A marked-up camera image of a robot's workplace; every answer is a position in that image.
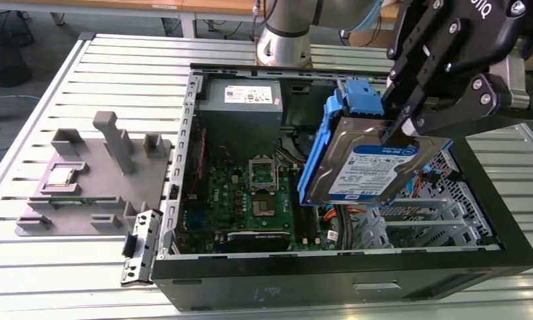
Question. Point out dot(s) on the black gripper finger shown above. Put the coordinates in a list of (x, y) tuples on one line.
[(404, 50), (471, 110)]

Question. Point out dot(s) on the grey-framed desk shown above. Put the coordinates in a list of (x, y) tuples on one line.
[(115, 8)]

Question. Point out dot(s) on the green motherboard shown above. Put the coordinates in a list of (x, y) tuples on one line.
[(244, 220)]

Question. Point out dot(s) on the grey parts rack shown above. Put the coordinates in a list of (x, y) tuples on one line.
[(111, 186)]

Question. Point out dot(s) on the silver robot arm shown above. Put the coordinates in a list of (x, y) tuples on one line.
[(284, 50)]

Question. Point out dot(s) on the hinged metal slot bracket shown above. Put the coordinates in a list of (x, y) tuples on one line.
[(144, 240)]

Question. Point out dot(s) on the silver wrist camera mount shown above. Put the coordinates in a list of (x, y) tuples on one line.
[(514, 76)]

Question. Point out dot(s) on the grey power supply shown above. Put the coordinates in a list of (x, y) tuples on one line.
[(244, 133)]

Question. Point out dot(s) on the metal disk bay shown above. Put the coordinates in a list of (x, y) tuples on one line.
[(422, 224)]

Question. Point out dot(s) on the black graphics card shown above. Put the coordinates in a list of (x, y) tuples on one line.
[(258, 243)]

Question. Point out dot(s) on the blue plastic drive latch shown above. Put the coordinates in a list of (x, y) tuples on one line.
[(360, 87)]

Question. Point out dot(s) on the hard disk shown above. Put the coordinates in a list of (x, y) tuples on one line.
[(364, 166)]

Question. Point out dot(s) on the black mesh trash bin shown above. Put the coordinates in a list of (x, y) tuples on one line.
[(8, 66)]

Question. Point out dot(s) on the silver CPU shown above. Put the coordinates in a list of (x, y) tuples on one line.
[(62, 176)]

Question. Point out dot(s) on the green RAM stick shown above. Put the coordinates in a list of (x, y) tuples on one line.
[(75, 201)]

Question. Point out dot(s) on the CPU socket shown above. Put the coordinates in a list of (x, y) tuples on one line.
[(266, 205)]

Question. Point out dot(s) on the black PC case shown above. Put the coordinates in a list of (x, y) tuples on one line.
[(294, 286)]

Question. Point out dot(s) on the black RAM slot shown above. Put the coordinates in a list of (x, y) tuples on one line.
[(314, 226), (302, 230)]

